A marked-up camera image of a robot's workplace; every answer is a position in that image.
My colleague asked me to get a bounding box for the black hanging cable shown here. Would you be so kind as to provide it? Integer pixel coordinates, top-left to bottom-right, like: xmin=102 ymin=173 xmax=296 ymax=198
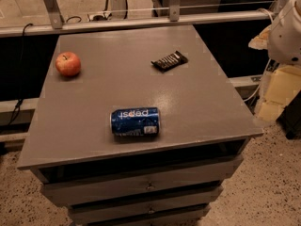
xmin=6 ymin=23 xmax=34 ymax=128

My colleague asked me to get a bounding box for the bottom grey drawer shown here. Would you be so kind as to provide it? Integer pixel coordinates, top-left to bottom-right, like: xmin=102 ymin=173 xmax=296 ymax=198
xmin=82 ymin=204 xmax=212 ymax=226

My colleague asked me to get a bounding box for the blue pepsi can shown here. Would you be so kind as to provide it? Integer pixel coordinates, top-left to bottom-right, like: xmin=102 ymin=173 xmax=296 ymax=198
xmin=110 ymin=107 xmax=160 ymax=137

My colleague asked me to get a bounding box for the red apple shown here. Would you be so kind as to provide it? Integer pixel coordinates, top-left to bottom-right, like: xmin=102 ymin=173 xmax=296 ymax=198
xmin=55 ymin=52 xmax=81 ymax=77

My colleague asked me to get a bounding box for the black rxbar chocolate bar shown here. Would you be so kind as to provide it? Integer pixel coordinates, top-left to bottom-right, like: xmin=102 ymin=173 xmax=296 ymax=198
xmin=151 ymin=51 xmax=188 ymax=73

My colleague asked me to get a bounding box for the left metal bracket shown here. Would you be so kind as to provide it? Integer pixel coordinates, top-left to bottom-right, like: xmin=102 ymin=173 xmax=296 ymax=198
xmin=43 ymin=0 xmax=64 ymax=29

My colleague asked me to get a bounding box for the metal bracket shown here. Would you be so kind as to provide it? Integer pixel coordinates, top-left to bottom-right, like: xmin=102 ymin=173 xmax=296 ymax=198
xmin=43 ymin=0 xmax=64 ymax=29
xmin=168 ymin=0 xmax=181 ymax=22

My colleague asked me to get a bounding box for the white cable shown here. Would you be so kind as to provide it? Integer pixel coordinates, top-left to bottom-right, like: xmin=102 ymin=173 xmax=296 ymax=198
xmin=243 ymin=58 xmax=272 ymax=103

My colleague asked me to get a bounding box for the middle grey drawer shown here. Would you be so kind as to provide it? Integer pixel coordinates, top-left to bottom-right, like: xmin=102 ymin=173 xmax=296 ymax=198
xmin=68 ymin=186 xmax=224 ymax=225

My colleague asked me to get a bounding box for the grey drawer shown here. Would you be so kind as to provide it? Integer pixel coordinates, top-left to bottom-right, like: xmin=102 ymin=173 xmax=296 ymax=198
xmin=41 ymin=155 xmax=243 ymax=206
xmin=82 ymin=204 xmax=212 ymax=226
xmin=68 ymin=186 xmax=224 ymax=225

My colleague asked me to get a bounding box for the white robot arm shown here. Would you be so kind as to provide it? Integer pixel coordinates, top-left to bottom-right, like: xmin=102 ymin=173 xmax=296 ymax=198
xmin=267 ymin=0 xmax=301 ymax=65

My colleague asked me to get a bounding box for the top grey drawer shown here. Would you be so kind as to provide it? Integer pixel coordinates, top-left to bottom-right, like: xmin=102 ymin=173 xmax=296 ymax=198
xmin=41 ymin=155 xmax=243 ymax=206

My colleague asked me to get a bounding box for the right metal bracket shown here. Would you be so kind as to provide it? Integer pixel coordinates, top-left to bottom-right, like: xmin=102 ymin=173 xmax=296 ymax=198
xmin=168 ymin=0 xmax=181 ymax=22

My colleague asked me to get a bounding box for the yellow foam block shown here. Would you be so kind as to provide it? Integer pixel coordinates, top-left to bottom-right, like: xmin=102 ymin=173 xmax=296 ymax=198
xmin=255 ymin=65 xmax=301 ymax=121

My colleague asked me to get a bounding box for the horizontal metal rail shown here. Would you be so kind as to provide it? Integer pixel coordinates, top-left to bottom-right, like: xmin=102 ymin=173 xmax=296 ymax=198
xmin=0 ymin=8 xmax=276 ymax=38

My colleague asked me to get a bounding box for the grey drawer cabinet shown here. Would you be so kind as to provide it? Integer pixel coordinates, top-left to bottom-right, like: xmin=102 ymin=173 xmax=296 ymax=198
xmin=18 ymin=26 xmax=261 ymax=226

